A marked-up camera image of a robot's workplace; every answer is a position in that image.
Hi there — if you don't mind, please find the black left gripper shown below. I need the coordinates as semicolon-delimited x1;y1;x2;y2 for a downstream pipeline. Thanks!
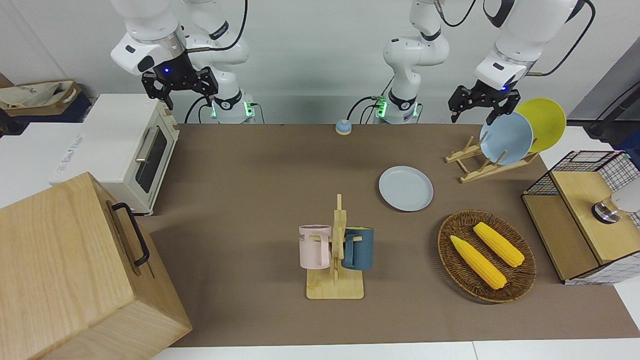
448;80;521;126

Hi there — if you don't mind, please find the beige fabric bag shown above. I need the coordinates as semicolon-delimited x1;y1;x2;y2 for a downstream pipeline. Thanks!
0;79;82;118

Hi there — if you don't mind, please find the wooden mug tree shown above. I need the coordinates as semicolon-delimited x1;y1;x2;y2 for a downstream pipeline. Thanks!
306;194;365;300

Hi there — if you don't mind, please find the white toaster oven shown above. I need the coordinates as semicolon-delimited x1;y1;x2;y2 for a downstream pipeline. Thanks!
48;93;180;217

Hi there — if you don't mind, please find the wire grid wooden shelf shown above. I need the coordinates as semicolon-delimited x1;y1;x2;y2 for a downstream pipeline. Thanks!
521;150;640;286

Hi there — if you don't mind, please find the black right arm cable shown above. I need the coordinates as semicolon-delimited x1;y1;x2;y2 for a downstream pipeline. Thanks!
186;0;249;53

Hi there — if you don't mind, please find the black cabinet handle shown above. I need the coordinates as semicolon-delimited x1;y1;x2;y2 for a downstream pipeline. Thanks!
111;202;151;267

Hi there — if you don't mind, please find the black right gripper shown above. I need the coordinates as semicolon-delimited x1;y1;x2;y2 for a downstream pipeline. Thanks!
142;51;219;111

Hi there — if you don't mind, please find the black stand pole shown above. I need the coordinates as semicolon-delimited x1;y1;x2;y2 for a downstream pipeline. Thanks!
587;82;640;138

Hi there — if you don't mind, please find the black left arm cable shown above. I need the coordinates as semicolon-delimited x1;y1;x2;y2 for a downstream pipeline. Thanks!
526;0;597;78

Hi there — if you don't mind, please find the wooden drawer cabinet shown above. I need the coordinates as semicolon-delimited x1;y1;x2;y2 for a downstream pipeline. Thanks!
0;172;193;360

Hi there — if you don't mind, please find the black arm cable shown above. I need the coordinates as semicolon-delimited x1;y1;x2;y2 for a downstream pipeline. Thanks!
526;0;597;78
186;0;249;53

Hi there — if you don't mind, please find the brown table mat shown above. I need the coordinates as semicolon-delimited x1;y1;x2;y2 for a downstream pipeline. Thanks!
135;123;640;348

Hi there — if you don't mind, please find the dark teal mug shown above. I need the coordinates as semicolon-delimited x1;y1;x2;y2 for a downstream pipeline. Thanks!
342;227;375;271

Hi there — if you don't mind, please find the pink mug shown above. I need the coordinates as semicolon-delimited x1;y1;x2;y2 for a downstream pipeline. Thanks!
298;224;333;271

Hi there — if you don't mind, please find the wooden plate rack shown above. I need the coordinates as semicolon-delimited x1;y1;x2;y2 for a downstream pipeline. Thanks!
445;136;540;184

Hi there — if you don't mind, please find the gray round plate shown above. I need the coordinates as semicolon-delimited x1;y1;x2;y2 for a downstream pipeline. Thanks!
378;166;434;212

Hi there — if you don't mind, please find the yellow plate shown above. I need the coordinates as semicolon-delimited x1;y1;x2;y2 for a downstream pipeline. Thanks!
515;98;567;154

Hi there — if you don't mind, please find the light blue plate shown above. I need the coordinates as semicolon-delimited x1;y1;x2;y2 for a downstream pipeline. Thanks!
480;111;534;166

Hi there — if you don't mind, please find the brown wicker basket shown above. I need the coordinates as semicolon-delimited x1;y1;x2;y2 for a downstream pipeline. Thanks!
437;210;537;304

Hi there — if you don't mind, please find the yellow corn cob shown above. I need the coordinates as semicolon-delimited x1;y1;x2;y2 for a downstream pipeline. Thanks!
473;222;525;268
450;235;507;290

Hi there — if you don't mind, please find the dark blue box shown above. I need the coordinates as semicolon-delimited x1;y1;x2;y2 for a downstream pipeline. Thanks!
10;92;93;124

